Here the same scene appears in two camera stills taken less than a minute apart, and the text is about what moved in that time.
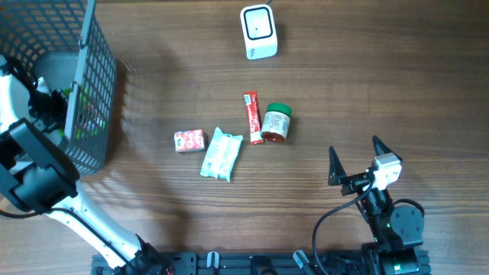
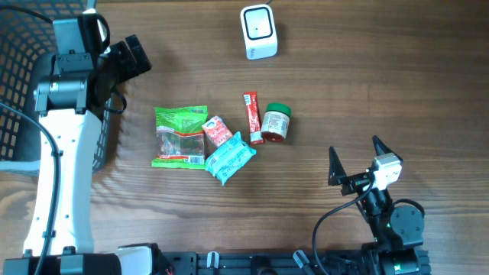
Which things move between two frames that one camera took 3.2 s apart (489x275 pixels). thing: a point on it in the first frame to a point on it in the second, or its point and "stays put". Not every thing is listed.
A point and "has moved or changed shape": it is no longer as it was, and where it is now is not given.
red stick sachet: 254,118 stays put
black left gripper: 56,105 to 127,58
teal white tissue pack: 222,156 has moved or changed shape
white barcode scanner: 260,31 stays put
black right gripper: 356,180 stays put
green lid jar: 276,121 stays put
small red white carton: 191,140 to 217,131
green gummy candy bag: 89,123 has moved or changed shape
